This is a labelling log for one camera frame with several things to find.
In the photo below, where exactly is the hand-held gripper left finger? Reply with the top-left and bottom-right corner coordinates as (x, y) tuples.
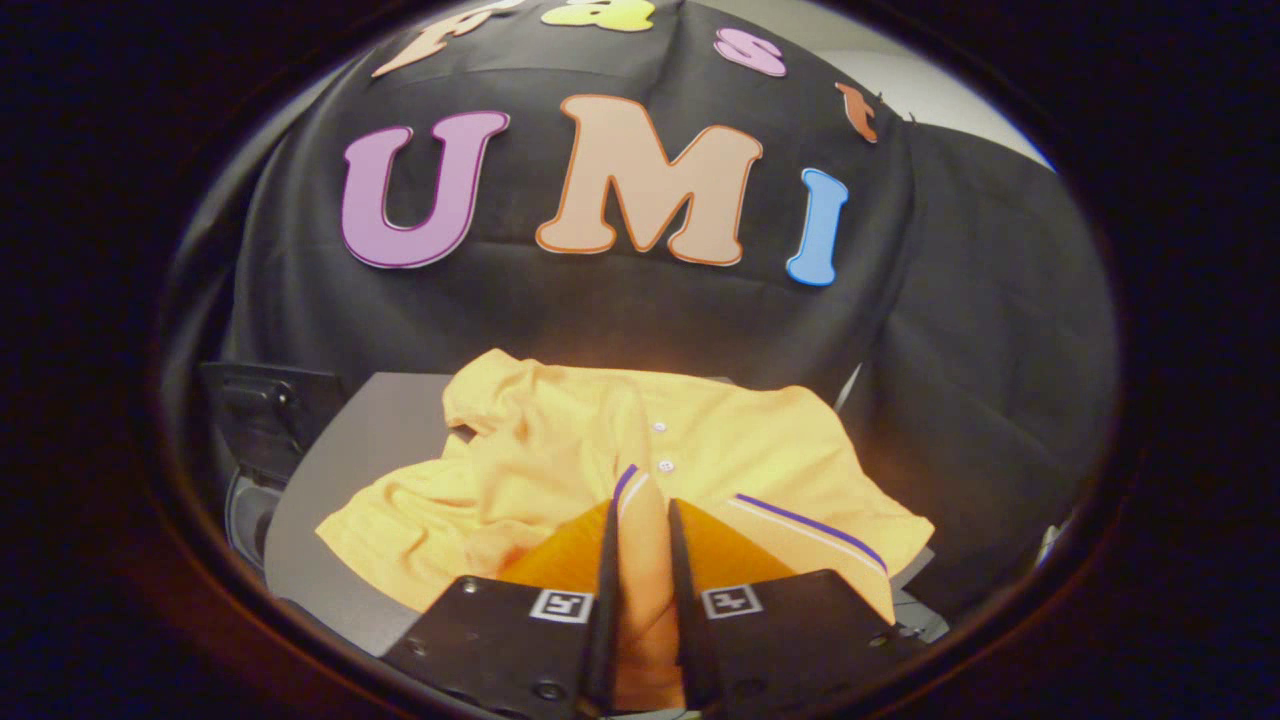
(378, 498), (623, 720)

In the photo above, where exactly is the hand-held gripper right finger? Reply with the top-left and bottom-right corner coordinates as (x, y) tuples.
(666, 497), (921, 716)

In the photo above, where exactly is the yellow polo shirt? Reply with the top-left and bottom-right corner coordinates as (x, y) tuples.
(315, 348), (936, 711)

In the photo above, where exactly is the black backdrop cloth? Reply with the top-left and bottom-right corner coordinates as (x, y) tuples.
(160, 0), (1121, 621)

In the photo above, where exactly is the beige cabinet with dark frame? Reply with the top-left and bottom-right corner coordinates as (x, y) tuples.
(262, 372), (949, 659)

